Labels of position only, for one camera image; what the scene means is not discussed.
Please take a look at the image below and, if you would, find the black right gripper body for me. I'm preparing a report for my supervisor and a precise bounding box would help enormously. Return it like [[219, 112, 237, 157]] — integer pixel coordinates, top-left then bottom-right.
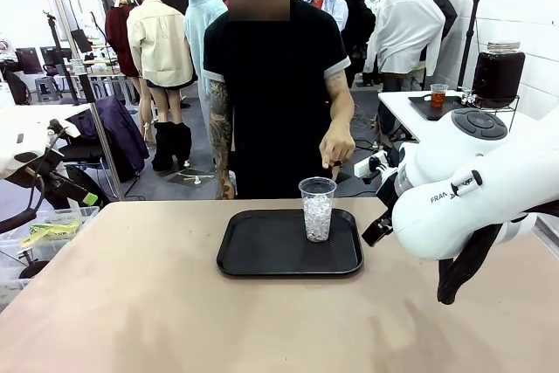
[[375, 171, 400, 223]]

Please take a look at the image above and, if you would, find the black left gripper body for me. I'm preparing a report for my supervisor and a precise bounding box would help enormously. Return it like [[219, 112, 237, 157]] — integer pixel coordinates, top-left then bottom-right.
[[41, 167, 89, 205]]

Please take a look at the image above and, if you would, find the tall clear plastic cup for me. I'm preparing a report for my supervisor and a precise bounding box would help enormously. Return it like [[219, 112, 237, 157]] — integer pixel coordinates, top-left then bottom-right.
[[298, 176, 338, 244]]

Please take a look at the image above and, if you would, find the short clear plastic cup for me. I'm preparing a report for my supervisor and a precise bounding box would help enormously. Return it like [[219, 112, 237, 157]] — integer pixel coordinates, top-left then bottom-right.
[[430, 83, 450, 109]]

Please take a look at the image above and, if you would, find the glass drink dispenser jar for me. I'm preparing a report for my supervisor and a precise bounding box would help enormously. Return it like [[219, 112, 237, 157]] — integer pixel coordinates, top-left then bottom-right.
[[461, 40, 526, 108]]

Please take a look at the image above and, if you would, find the person's left forearm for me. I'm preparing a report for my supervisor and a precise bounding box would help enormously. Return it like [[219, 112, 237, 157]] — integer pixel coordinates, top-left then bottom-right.
[[325, 93, 355, 141]]

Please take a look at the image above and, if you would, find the person's tattooed right forearm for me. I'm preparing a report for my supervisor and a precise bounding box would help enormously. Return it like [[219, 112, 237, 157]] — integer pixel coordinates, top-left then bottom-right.
[[208, 114, 233, 184]]

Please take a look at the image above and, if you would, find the person's left hand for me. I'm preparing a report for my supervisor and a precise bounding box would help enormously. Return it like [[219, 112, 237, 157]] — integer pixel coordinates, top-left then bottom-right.
[[319, 128, 356, 170]]

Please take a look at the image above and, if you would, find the person's right hand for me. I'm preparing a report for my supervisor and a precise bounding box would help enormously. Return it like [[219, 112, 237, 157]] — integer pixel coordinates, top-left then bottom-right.
[[217, 177, 238, 201]]

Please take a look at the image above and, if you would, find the yellow green paper strip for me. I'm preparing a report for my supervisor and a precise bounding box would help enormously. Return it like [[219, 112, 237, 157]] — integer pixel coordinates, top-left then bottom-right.
[[20, 220, 82, 248]]

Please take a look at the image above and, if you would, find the purple jacket on chair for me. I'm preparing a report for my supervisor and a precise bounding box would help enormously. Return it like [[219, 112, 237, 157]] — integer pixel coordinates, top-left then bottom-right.
[[65, 95, 150, 184]]

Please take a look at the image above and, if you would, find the clear plastic storage bin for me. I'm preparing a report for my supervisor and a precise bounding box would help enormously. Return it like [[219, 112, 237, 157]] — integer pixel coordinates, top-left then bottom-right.
[[0, 206, 101, 304]]

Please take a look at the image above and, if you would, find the black round base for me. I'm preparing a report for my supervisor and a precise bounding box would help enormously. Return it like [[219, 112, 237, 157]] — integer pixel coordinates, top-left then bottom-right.
[[17, 259, 52, 280]]

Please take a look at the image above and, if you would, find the small black tray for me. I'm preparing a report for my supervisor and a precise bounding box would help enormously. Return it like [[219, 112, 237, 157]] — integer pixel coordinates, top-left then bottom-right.
[[407, 93, 465, 122]]

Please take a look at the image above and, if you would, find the grey stool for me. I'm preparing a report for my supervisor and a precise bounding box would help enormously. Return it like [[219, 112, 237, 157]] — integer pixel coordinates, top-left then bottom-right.
[[34, 76, 61, 103]]

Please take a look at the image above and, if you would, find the large black serving tray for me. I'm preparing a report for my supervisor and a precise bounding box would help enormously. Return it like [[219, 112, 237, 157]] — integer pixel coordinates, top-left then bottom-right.
[[215, 208, 365, 279]]

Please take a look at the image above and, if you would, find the black light stand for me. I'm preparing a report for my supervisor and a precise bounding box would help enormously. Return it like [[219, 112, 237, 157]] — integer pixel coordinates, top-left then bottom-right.
[[42, 10, 73, 106]]

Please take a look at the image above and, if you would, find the person in black t-shirt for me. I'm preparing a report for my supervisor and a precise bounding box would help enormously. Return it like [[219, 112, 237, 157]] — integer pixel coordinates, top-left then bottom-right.
[[203, 0, 353, 200]]

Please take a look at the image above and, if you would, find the mannequin in maroon top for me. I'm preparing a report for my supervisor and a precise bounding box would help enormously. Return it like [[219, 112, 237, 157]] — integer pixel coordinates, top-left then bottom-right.
[[104, 0, 141, 147]]

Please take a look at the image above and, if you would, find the mannequin in white shirt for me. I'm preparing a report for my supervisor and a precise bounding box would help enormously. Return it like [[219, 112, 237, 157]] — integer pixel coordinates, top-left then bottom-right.
[[365, 0, 446, 90]]

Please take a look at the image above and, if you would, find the mannequin in cream jacket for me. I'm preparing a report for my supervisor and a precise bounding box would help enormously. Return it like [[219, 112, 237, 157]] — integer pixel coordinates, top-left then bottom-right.
[[126, 0, 197, 172]]

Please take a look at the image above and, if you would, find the mannequin in black coat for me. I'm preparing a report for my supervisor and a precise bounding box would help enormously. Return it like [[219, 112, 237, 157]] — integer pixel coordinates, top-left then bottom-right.
[[331, 0, 377, 86]]

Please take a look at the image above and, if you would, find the black tripod stand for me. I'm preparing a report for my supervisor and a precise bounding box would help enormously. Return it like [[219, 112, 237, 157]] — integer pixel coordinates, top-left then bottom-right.
[[456, 0, 484, 90]]

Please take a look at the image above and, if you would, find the mannequin in black white jacket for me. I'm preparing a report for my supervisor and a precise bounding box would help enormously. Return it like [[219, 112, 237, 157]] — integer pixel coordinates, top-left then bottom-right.
[[414, 0, 459, 64]]

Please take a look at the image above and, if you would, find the mannequin in light blue fleece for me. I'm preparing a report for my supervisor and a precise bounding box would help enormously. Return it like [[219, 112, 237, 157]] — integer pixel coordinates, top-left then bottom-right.
[[183, 0, 229, 107]]

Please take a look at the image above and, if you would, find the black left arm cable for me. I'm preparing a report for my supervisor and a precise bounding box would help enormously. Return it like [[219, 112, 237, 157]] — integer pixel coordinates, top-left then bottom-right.
[[0, 118, 71, 235]]

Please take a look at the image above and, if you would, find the dark right arm cable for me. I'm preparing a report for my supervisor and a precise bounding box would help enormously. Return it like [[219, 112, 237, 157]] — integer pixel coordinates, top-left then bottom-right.
[[436, 222, 507, 307]]

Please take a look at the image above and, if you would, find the black post with silver cap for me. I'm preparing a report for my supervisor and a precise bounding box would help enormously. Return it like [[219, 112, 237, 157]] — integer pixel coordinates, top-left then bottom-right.
[[72, 58, 95, 106]]

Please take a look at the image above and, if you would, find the black wire dispenser stand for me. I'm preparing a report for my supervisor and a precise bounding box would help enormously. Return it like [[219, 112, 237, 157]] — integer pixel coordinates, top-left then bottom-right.
[[460, 93, 521, 129]]

